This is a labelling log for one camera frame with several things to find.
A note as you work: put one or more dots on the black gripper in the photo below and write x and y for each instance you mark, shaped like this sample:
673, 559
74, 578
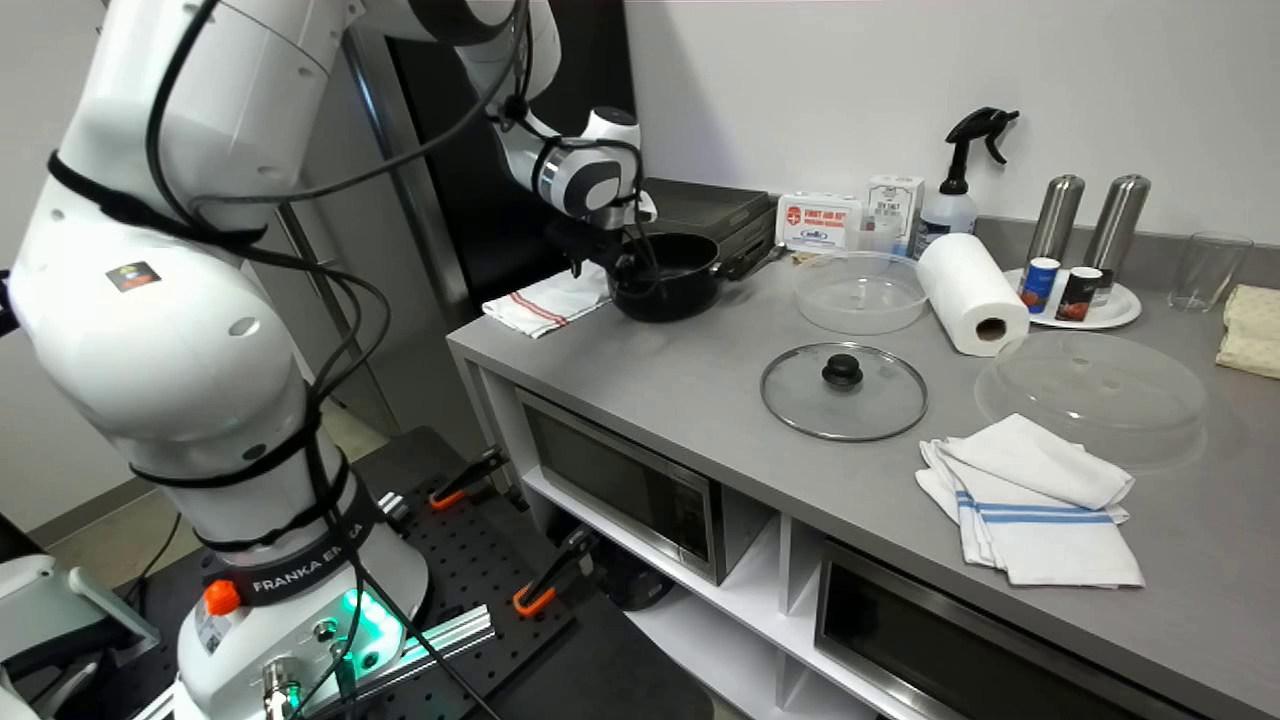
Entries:
594, 236

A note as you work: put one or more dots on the black cooking pot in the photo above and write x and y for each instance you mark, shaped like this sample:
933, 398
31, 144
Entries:
680, 298

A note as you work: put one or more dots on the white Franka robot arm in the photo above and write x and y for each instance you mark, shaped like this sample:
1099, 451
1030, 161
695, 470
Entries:
162, 335

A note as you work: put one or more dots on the white towel red stripe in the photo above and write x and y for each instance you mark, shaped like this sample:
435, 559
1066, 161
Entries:
542, 308

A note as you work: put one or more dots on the black refrigerator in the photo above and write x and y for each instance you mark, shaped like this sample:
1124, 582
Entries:
466, 201

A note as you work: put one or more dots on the white red box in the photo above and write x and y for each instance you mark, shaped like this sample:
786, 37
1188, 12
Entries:
817, 225

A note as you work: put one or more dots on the clear glass bowl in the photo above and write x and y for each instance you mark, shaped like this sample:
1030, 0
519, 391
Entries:
855, 307

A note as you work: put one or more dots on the black built-in microwave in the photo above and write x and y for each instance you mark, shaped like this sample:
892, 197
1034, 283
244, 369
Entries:
614, 483

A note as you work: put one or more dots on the glass lid black knob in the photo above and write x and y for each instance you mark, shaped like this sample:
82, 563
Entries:
843, 369

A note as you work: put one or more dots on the small white box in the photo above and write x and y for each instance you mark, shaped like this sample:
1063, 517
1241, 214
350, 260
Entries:
891, 214

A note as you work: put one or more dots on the orange black clamp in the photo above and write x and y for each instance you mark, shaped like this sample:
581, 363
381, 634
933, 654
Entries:
542, 594
466, 483

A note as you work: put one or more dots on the spray bottle black trigger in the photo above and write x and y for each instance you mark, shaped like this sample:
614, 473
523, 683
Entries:
948, 208

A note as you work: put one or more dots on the white paper towel roll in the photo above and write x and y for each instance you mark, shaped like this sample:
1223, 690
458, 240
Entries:
957, 283

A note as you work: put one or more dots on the white counter shelf cabinet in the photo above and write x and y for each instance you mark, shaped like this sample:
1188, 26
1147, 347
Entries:
754, 564

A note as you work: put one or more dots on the black perforated robot table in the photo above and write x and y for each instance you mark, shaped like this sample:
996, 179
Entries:
473, 563

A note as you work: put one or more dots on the blue can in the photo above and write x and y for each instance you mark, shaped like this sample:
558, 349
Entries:
1041, 287

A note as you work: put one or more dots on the steel cylinder shaker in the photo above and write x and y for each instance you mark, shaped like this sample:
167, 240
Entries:
1116, 223
1059, 223

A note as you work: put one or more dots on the black red can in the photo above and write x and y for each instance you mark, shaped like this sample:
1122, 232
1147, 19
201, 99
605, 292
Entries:
1078, 292

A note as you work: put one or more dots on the clear round glass plate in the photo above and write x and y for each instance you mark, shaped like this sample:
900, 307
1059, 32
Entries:
1095, 385

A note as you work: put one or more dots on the white towel blue stripe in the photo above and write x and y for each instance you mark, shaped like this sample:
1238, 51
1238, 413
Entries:
1041, 515

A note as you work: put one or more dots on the white round plate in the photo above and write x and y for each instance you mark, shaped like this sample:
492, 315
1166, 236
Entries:
1122, 308

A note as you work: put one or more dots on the black built-in oven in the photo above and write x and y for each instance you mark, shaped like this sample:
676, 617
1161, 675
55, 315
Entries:
933, 654

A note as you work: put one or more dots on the yellow cloth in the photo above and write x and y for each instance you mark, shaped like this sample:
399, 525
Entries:
1248, 335

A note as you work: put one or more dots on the grey metal stand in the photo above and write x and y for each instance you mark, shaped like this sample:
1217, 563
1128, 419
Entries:
66, 605

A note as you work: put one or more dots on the aluminium rail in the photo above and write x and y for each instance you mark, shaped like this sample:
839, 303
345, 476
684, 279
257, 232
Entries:
443, 636

